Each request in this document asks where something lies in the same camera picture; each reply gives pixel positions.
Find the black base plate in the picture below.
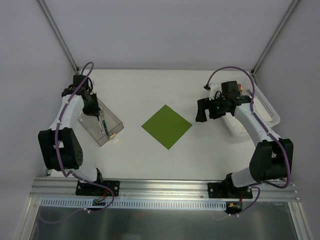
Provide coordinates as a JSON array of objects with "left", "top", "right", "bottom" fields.
[
  {"left": 75, "top": 180, "right": 121, "bottom": 197},
  {"left": 207, "top": 182, "right": 253, "bottom": 199}
]

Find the green handled fork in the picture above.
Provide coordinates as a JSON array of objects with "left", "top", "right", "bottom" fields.
[{"left": 101, "top": 110, "right": 110, "bottom": 137}]

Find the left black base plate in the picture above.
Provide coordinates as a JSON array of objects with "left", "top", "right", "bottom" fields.
[{"left": 75, "top": 180, "right": 121, "bottom": 197}]

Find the right frame post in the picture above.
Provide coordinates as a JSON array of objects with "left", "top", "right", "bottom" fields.
[{"left": 251, "top": 0, "right": 301, "bottom": 76}]

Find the copper spoon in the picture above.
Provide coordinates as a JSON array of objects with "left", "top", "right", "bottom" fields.
[{"left": 237, "top": 84, "right": 245, "bottom": 96}]

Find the clear smoked plastic box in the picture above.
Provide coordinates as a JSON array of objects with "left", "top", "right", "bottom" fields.
[{"left": 78, "top": 99, "right": 124, "bottom": 147}]

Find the frame post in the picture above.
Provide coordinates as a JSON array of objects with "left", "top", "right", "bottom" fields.
[
  {"left": 251, "top": 0, "right": 301, "bottom": 76},
  {"left": 36, "top": 0, "right": 79, "bottom": 73}
]

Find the left frame post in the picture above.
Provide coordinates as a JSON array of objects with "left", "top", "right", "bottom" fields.
[{"left": 36, "top": 0, "right": 79, "bottom": 73}]

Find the aluminium rail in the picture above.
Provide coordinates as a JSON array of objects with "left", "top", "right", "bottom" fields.
[{"left": 29, "top": 177, "right": 301, "bottom": 202}]

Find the white plastic basket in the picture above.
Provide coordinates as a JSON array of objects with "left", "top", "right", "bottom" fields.
[{"left": 208, "top": 74, "right": 281, "bottom": 137}]

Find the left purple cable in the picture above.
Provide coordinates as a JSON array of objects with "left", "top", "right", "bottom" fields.
[{"left": 56, "top": 61, "right": 116, "bottom": 213}]

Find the silver table knife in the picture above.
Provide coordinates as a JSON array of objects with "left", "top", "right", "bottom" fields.
[{"left": 97, "top": 110, "right": 104, "bottom": 135}]

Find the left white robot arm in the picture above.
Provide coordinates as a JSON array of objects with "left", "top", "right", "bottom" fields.
[{"left": 37, "top": 74, "right": 105, "bottom": 195}]

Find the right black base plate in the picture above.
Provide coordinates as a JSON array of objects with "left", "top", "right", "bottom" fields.
[{"left": 207, "top": 182, "right": 253, "bottom": 199}]

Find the white slotted cable duct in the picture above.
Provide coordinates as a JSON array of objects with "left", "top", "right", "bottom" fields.
[{"left": 40, "top": 197, "right": 227, "bottom": 211}]

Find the green paper napkin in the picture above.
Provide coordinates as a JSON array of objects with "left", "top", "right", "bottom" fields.
[{"left": 141, "top": 105, "right": 192, "bottom": 150}]

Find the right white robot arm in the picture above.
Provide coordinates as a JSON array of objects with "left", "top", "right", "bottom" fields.
[{"left": 195, "top": 81, "right": 294, "bottom": 198}]

